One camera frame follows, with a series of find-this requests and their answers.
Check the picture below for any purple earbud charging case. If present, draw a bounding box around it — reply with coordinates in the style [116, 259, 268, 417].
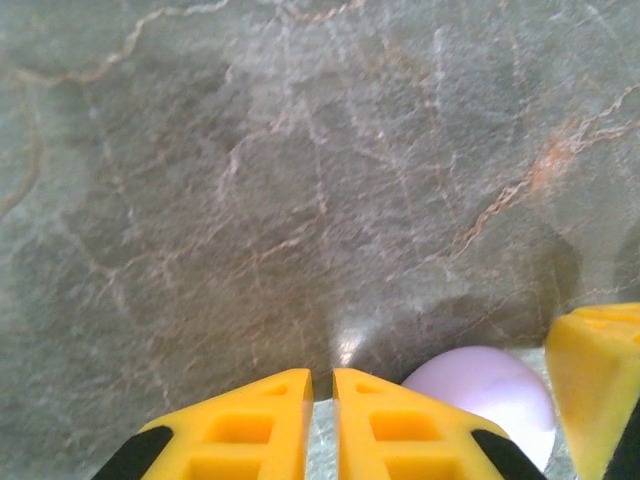
[401, 345, 557, 472]

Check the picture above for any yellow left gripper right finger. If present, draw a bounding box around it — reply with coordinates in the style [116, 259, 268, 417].
[333, 368, 549, 480]

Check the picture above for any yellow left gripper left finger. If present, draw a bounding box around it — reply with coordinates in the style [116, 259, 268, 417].
[92, 368, 315, 480]

